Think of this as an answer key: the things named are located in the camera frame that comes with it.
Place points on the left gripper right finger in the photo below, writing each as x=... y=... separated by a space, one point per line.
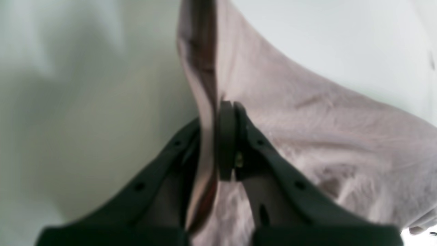
x=287 y=209

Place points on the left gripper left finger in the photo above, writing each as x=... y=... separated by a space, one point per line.
x=151 y=210

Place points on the mauve pink T-shirt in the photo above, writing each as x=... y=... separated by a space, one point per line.
x=374 y=160

